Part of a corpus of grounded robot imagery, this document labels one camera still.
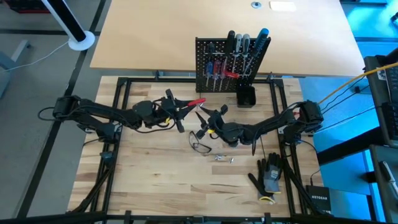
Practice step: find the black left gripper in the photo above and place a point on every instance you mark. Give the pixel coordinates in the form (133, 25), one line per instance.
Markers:
(155, 113)

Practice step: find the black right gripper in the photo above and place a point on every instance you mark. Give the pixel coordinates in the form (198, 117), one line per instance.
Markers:
(230, 130)

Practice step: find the clear black safety glasses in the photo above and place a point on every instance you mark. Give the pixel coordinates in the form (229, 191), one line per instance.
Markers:
(189, 140)

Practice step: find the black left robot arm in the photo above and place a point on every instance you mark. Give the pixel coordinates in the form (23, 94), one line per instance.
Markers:
(99, 112)

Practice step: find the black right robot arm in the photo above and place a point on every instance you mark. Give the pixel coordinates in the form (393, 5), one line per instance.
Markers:
(273, 123)

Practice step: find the black metal pegboard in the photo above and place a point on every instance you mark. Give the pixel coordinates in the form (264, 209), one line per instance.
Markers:
(202, 87)

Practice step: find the black plastic bin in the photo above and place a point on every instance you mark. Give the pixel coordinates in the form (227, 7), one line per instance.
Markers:
(246, 98)

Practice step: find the light wooden desk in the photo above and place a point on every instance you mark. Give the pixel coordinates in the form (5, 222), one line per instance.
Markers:
(149, 37)

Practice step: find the grey black work glove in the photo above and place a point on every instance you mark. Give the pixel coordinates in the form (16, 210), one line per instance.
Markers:
(272, 175)

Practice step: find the white black floor pole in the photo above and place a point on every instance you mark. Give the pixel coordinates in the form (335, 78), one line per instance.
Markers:
(81, 43)

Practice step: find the white card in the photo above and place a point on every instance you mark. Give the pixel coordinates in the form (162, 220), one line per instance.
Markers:
(283, 6)

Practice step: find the black side desk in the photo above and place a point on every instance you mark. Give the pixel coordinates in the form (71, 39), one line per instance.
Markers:
(376, 93)

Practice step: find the grey metal furniture leg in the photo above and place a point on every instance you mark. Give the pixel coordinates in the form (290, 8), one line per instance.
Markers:
(6, 62)

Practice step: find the dark red crate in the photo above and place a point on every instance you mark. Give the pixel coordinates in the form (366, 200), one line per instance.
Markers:
(28, 6)

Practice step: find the black white marker pen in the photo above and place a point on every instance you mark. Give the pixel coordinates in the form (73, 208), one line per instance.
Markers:
(387, 171)

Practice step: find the grey side table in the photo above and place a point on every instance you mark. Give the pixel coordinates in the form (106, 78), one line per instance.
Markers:
(376, 211)

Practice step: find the black network switch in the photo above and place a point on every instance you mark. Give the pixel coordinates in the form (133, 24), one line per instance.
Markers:
(319, 199)

